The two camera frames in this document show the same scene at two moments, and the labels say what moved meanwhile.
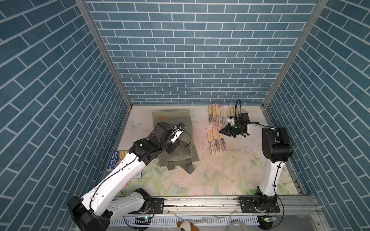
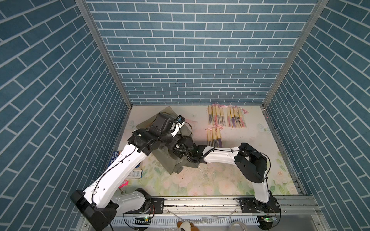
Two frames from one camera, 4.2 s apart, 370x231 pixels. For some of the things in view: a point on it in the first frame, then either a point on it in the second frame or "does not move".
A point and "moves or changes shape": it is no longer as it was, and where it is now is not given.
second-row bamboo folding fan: (218, 148) does not move
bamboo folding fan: (223, 116) does not move
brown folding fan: (218, 114) does not move
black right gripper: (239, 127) → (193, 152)
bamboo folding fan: (229, 111) does not move
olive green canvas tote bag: (186, 152) moves or changes shape
